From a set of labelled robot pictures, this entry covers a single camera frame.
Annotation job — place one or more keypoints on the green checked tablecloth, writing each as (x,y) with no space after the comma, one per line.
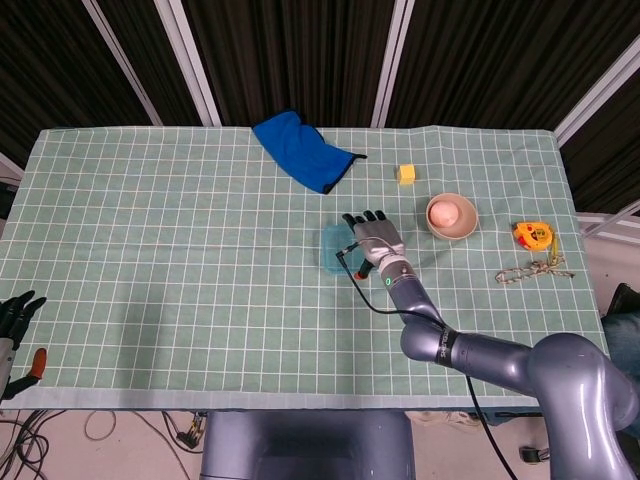
(150,250)

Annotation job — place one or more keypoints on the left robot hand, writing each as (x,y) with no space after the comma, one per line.
(15,312)

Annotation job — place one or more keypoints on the translucent blue square lid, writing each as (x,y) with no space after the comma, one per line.
(334,250)

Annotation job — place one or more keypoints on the white metal frame post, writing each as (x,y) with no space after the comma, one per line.
(392,65)
(122,65)
(595,95)
(187,65)

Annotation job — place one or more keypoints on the blue cloth pouch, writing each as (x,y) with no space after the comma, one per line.
(305,155)

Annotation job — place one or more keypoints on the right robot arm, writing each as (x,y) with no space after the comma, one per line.
(500,355)

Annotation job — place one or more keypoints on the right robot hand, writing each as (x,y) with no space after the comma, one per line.
(377,237)

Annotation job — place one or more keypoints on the pink ball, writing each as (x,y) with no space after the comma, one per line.
(444,212)

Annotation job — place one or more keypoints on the black yellow plug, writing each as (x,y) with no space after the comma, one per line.
(192,432)

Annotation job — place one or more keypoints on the yellow tape measure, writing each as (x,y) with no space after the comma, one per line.
(532,235)

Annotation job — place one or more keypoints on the beige bowl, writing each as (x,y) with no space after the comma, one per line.
(467,222)

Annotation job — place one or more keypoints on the yellow cube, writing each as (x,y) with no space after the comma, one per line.
(406,175)

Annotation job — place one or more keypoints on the dark pleated curtain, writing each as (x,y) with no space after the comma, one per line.
(300,50)

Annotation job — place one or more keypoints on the grey robot torso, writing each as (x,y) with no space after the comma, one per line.
(300,445)

